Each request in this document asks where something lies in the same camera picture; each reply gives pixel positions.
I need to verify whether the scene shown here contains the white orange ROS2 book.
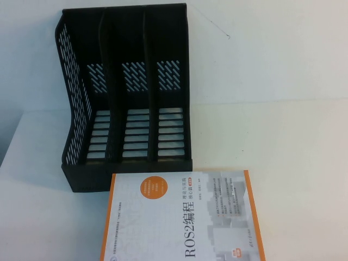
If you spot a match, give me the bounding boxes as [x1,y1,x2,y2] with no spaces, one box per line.
[98,170,266,261]

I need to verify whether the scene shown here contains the black plastic book stand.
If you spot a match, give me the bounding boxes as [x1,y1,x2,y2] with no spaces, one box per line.
[53,2,194,193]

